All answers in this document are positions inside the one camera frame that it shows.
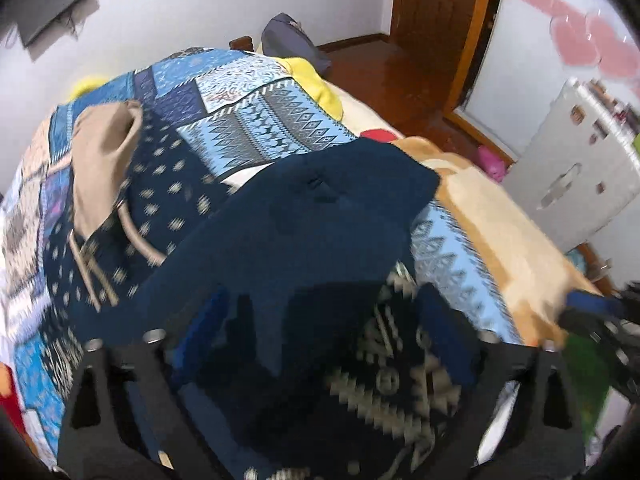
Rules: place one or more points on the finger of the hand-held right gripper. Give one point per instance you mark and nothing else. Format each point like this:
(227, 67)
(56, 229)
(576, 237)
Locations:
(585, 324)
(592, 301)

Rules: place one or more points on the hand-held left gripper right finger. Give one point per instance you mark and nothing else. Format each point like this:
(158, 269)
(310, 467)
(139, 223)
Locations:
(441, 321)

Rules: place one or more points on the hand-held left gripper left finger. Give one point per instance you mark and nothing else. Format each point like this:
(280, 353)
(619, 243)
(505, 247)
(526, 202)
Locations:
(196, 332)

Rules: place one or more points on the navy patterned garment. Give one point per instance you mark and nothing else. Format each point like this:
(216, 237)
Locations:
(325, 210)

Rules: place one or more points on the green cloth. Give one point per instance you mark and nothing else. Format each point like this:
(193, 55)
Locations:
(585, 390)

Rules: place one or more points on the cream bear-print blanket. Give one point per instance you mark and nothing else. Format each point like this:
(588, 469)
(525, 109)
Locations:
(480, 210)

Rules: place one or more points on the white drawer cabinet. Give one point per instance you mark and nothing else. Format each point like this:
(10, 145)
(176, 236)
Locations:
(565, 175)

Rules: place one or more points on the pink object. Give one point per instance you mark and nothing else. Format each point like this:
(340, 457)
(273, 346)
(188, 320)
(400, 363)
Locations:
(492, 162)

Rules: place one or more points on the blue patchwork blanket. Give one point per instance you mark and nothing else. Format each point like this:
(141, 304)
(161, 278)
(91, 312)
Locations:
(260, 110)

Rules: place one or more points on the yellow cloth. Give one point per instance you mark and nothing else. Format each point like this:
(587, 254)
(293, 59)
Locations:
(315, 85)
(87, 85)

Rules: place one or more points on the wooden door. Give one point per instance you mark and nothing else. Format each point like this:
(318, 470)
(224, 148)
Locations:
(440, 30)

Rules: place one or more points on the wooden bedpost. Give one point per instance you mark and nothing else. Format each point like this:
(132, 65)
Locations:
(241, 44)

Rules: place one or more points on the grey bag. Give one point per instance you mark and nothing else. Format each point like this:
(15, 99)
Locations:
(292, 40)

